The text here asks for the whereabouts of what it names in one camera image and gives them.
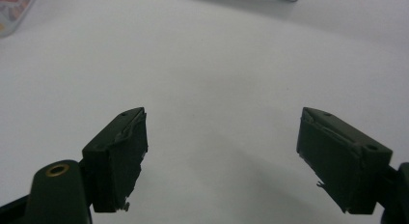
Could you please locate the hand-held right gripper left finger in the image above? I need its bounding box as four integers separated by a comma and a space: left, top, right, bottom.
81, 106, 149, 214

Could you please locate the colourful patterned flat object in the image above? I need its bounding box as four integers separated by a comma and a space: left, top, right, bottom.
0, 0, 41, 39

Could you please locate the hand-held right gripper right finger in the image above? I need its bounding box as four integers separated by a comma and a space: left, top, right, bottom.
295, 106, 394, 215

